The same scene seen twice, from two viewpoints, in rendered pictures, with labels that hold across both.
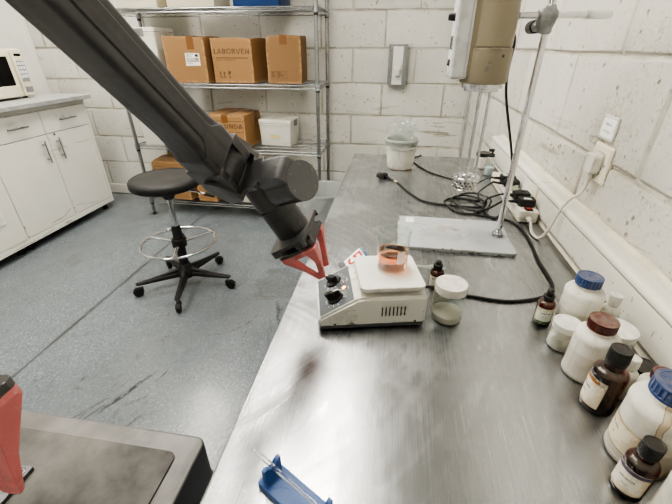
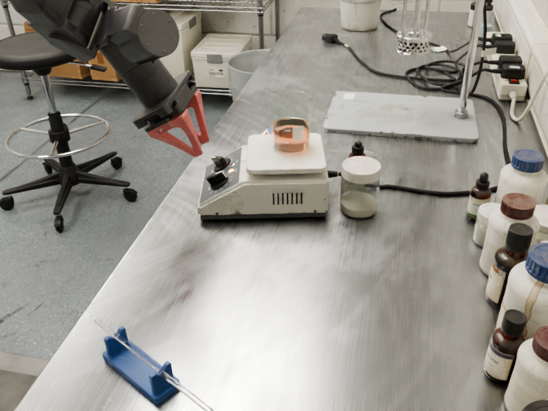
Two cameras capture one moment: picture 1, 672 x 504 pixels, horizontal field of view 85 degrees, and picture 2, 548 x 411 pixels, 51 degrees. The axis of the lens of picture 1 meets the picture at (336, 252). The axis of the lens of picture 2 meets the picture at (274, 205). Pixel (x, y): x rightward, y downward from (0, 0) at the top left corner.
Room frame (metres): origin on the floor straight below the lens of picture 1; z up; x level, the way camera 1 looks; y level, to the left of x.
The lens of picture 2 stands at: (-0.19, -0.14, 1.25)
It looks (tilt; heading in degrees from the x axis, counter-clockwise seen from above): 33 degrees down; 5
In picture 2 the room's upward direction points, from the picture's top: 2 degrees counter-clockwise
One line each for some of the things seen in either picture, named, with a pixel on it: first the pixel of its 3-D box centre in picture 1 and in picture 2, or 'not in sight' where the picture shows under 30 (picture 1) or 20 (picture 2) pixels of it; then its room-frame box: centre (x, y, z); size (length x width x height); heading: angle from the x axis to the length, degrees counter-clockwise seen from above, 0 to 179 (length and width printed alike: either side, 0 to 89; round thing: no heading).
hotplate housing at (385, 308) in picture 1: (373, 291); (269, 177); (0.60, -0.07, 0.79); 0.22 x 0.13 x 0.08; 94
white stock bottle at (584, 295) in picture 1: (580, 302); (520, 190); (0.54, -0.44, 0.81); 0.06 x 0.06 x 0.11
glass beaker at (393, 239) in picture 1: (391, 249); (289, 123); (0.62, -0.11, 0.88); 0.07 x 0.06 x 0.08; 66
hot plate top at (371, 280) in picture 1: (387, 272); (285, 152); (0.60, -0.10, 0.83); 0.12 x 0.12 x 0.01; 4
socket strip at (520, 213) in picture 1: (511, 193); (503, 61); (1.20, -0.60, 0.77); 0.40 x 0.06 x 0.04; 171
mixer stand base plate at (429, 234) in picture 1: (451, 234); (400, 114); (0.93, -0.32, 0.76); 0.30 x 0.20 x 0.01; 81
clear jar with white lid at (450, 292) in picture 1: (448, 300); (360, 187); (0.57, -0.22, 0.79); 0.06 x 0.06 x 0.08
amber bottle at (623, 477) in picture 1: (639, 466); (506, 345); (0.25, -0.35, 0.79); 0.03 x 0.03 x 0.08
